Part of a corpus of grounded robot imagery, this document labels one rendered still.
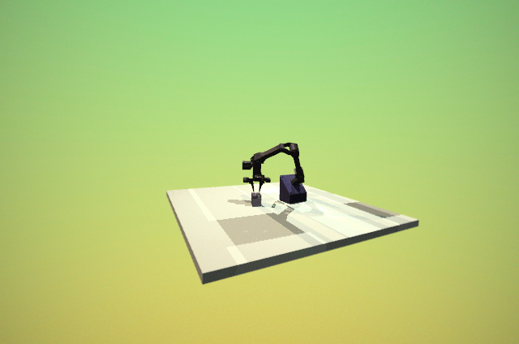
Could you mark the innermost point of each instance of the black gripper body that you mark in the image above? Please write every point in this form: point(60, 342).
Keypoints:
point(250, 180)

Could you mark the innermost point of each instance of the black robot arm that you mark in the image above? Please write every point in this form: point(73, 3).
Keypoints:
point(259, 159)

